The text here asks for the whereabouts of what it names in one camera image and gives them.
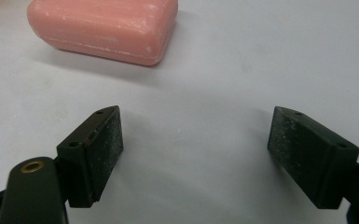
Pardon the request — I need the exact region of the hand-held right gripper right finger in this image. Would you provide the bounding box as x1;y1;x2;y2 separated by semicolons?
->
267;105;359;210

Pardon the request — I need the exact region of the pink soap bar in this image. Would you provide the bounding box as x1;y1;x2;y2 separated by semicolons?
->
26;0;179;67

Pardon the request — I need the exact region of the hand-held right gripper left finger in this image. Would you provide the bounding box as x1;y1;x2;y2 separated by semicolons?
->
56;105;125;209

